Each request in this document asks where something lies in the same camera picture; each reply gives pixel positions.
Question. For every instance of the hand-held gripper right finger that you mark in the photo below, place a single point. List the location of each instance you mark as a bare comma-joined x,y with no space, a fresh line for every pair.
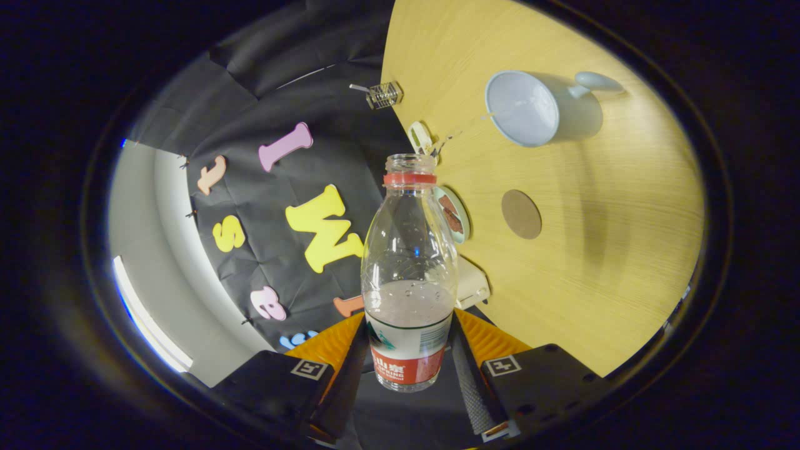
475,387

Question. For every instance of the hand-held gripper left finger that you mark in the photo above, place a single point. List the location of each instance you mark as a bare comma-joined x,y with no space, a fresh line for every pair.
340,387

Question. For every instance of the clear plastic bottle red label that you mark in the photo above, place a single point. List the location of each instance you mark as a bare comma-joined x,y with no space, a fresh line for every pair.
406,359

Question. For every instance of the clear juice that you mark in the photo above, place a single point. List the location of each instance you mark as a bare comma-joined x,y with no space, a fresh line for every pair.
409,306

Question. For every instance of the brown round coaster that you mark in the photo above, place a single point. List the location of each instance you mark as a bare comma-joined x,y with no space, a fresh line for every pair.
521,214

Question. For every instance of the white toaster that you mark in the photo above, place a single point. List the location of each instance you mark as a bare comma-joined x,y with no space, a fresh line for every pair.
472,284

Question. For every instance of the pale green plate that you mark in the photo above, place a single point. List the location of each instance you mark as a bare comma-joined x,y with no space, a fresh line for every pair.
462,234

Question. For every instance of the wooden table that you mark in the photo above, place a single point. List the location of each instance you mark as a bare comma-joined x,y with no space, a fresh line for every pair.
594,281

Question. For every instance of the brown meat slice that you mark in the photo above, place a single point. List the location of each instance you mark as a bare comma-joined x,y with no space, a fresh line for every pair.
454,222
447,205

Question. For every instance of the black backdrop cloth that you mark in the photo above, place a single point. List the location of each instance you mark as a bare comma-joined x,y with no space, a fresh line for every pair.
262,206

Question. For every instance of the white divided grain tray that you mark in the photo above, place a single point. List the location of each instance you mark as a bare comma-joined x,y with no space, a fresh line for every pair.
420,136

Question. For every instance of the metal mesh holder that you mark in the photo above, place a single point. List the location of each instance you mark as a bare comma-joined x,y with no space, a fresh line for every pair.
384,95

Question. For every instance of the metal spoon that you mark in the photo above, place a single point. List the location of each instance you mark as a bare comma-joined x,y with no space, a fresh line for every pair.
359,88

